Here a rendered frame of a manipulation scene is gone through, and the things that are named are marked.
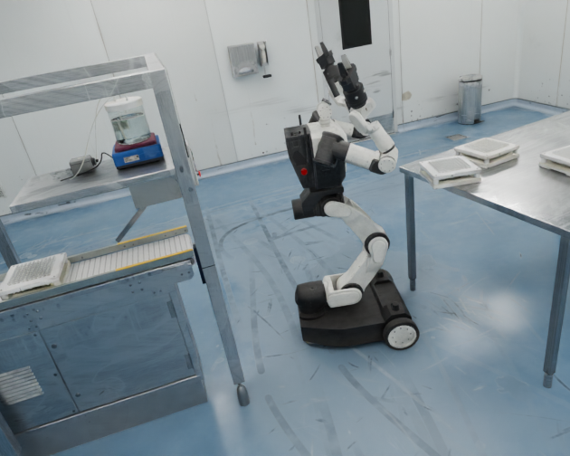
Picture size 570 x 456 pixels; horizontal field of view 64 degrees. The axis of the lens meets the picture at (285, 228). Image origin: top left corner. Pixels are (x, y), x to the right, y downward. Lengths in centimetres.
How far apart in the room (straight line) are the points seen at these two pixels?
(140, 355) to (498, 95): 626
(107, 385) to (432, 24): 569
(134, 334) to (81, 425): 60
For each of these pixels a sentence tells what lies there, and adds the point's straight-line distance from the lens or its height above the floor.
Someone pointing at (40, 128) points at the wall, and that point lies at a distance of 599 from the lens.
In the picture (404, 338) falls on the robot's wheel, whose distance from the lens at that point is 275.
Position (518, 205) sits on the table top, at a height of 89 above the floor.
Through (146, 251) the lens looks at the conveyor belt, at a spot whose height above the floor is 91.
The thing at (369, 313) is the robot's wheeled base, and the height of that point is 17.
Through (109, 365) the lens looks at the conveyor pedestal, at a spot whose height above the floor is 44.
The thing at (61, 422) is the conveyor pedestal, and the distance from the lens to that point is 269.
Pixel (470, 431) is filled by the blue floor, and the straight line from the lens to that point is 244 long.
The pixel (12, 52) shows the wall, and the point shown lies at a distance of 592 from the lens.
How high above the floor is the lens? 188
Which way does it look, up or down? 26 degrees down
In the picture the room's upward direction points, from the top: 10 degrees counter-clockwise
